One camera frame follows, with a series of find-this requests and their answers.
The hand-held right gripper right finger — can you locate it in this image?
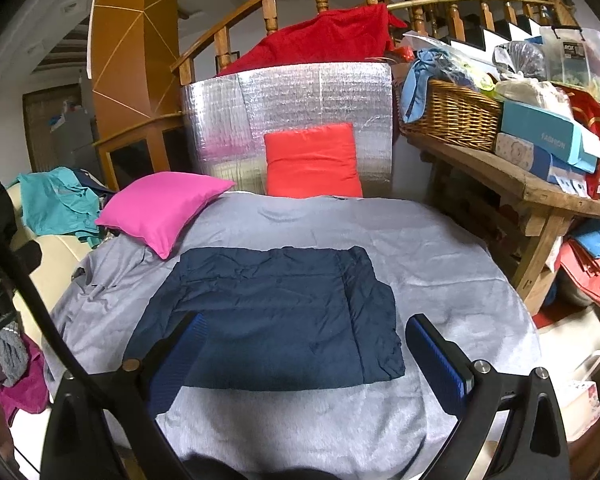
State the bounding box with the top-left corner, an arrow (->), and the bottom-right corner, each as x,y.
405,313 -> 572,480

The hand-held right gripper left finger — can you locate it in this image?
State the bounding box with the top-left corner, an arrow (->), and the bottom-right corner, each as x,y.
40,311 -> 206,480

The navy puffer jacket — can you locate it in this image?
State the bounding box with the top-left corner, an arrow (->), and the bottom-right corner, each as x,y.
122,246 -> 407,392

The grey knit cloth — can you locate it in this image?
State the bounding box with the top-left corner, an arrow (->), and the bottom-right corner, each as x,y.
0,330 -> 30,387

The cream sofa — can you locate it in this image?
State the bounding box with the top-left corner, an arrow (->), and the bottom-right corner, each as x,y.
2,185 -> 101,336

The magenta cloth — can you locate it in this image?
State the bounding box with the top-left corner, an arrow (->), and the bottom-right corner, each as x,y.
0,332 -> 50,426

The grey bed sheet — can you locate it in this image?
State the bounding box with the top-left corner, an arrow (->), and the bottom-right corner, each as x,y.
42,192 -> 542,480

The teal garment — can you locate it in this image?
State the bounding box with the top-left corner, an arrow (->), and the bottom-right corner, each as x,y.
7,167 -> 106,248

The pink pillow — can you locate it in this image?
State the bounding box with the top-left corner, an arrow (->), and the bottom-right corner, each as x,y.
95,171 -> 237,260

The white paper bag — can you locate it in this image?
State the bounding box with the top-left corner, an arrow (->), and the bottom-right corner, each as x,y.
562,350 -> 600,441

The stack of coral and blue cloths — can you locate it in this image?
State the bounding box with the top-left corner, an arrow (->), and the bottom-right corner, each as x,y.
555,220 -> 600,308

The brown door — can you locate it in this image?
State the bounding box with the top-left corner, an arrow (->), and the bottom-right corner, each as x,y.
22,84 -> 83,173

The wooden table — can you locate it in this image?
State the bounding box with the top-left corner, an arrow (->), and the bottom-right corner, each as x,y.
405,132 -> 600,316

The dark blue labelled box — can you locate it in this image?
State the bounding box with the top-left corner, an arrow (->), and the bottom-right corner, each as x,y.
532,147 -> 598,196

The white patterned box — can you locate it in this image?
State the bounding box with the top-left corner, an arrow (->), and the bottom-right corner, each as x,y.
495,132 -> 536,171

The red-orange pillow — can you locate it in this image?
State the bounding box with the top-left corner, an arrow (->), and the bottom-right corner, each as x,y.
263,122 -> 363,198

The wicker basket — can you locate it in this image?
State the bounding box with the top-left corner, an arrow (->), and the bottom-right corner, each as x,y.
397,79 -> 505,153

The light blue cardboard box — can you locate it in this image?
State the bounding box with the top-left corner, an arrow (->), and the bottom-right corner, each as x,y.
500,100 -> 600,173

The light blue cloth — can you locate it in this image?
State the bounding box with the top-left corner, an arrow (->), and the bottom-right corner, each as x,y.
399,49 -> 448,123

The orange wooden pillar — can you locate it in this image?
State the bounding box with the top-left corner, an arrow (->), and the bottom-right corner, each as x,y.
87,0 -> 183,136

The cream bagged item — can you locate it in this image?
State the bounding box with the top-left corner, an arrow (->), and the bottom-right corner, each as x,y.
495,77 -> 576,116

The silver foil insulation mat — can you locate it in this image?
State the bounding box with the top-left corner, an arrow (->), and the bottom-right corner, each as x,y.
180,61 -> 395,197

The red gift box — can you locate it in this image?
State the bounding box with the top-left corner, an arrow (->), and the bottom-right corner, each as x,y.
555,85 -> 600,198

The grey bagged cloth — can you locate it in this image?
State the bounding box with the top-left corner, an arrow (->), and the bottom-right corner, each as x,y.
494,40 -> 548,81

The clear plastic storage box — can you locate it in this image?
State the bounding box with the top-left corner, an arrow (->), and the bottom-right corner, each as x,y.
539,26 -> 600,91

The red blanket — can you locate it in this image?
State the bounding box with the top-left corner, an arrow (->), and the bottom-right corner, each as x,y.
215,3 -> 408,78

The wooden stair railing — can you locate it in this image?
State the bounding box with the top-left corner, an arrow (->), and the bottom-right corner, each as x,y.
170,0 -> 581,86

